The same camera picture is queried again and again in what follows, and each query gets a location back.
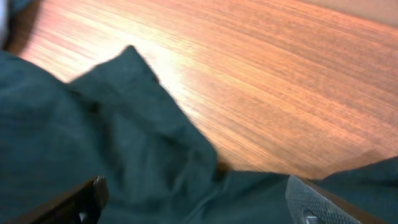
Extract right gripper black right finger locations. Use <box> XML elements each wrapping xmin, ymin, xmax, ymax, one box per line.
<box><xmin>285</xmin><ymin>175</ymin><xmax>383</xmax><ymax>224</ymax></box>

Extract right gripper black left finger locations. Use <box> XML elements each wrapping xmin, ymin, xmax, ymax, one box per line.
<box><xmin>6</xmin><ymin>175</ymin><xmax>109</xmax><ymax>224</ymax></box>

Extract black shorts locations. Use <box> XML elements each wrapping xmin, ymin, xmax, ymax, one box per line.
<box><xmin>1</xmin><ymin>46</ymin><xmax>397</xmax><ymax>223</ymax></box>

